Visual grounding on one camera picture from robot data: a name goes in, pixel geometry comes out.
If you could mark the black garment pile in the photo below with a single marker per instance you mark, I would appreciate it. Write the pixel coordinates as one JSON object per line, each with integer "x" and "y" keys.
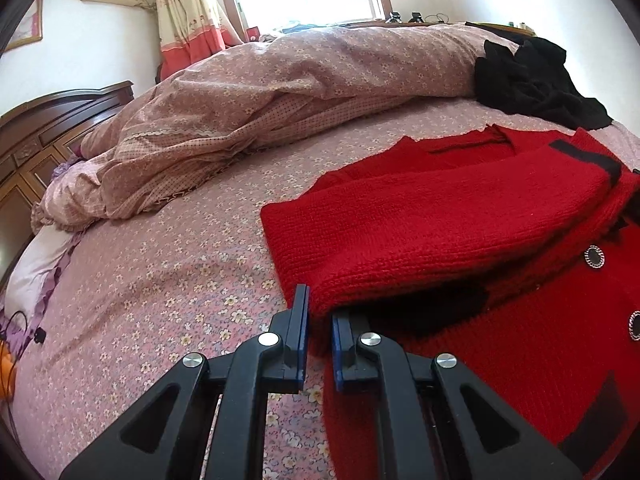
{"x": 533, "y": 81}

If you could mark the cream and red curtain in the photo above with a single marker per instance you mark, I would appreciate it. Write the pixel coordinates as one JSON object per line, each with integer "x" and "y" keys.
{"x": 191, "y": 31}

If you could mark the orange object by bed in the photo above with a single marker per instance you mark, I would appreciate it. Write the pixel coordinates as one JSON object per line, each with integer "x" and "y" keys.
{"x": 7, "y": 373}

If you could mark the framed wall picture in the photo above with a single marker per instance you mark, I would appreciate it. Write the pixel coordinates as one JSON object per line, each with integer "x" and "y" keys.
{"x": 30, "y": 28}

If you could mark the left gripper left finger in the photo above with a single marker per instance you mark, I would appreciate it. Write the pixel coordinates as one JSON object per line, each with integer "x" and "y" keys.
{"x": 205, "y": 418}

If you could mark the white lilac pillow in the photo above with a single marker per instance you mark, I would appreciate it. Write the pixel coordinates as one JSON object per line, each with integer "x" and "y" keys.
{"x": 26, "y": 282}

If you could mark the red knit cardigan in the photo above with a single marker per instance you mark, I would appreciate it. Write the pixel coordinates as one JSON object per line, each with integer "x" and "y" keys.
{"x": 517, "y": 251}

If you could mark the dark wooden headboard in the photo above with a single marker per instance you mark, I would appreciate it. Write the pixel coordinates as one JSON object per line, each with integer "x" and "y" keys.
{"x": 36, "y": 137}

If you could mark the pink floral bed sheet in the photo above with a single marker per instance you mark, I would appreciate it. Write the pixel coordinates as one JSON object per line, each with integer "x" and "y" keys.
{"x": 197, "y": 276}

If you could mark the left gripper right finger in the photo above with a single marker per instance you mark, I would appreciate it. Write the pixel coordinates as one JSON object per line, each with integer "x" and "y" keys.
{"x": 396, "y": 415}

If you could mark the pink floral duvet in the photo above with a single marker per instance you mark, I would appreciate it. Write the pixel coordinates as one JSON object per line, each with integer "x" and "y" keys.
{"x": 198, "y": 121}

